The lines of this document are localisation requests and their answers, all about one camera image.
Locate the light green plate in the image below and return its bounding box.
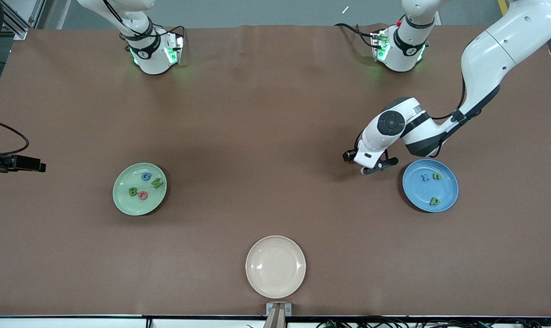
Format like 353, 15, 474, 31
113, 163, 168, 216

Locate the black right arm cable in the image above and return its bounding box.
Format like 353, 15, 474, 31
0, 116, 30, 158

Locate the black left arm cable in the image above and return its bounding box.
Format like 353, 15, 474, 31
355, 77, 467, 158

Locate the brown angled bar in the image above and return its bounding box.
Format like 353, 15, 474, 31
263, 304, 289, 328

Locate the grey metal edge bracket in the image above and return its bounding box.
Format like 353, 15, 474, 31
266, 302, 292, 316

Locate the black cable bundle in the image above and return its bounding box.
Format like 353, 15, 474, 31
316, 315, 551, 328

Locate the blue plate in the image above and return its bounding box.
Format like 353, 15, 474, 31
402, 159, 459, 213

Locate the cream plate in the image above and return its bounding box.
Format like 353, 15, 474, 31
245, 235, 306, 299

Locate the black base cable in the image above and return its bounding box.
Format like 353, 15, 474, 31
335, 22, 376, 48

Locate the aluminium frame profile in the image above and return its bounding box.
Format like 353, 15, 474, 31
2, 0, 44, 41

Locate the brown table cover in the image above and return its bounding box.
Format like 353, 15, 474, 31
0, 24, 551, 318

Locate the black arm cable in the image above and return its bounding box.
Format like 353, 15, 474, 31
0, 116, 30, 158
355, 77, 467, 158

